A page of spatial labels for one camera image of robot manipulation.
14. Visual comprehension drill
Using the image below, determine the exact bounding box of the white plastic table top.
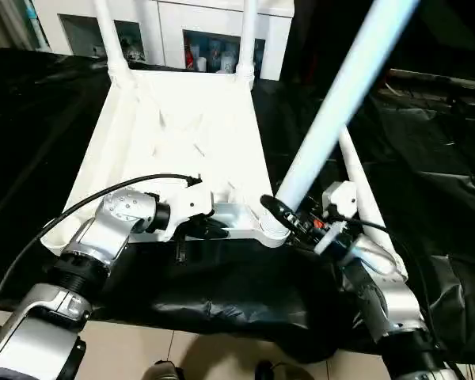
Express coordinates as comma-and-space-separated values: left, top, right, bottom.
39, 66, 292, 257

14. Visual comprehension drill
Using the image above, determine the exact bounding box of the white plastic table leg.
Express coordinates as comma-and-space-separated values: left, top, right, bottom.
234, 0, 259, 86
338, 126, 409, 280
93, 0, 138, 90
260, 0, 420, 238

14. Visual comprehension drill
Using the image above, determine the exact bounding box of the black right robot foot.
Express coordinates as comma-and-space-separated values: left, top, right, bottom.
255, 359, 302, 380

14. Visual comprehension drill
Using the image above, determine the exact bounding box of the white patterned cup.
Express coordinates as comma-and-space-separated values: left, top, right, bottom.
220, 49, 237, 74

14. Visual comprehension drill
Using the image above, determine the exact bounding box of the black work mat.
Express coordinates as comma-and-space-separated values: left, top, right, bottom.
0, 47, 475, 365

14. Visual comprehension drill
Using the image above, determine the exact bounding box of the white sideboard cabinet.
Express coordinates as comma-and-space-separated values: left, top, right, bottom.
35, 0, 295, 81

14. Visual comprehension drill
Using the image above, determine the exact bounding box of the light blue plastic rack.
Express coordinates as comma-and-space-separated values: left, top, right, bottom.
23, 0, 51, 52

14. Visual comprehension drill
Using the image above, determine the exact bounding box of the beige curtain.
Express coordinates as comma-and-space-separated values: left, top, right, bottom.
0, 0, 27, 52

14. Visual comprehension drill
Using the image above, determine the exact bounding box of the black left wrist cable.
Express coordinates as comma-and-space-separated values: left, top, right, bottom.
0, 173, 203, 329

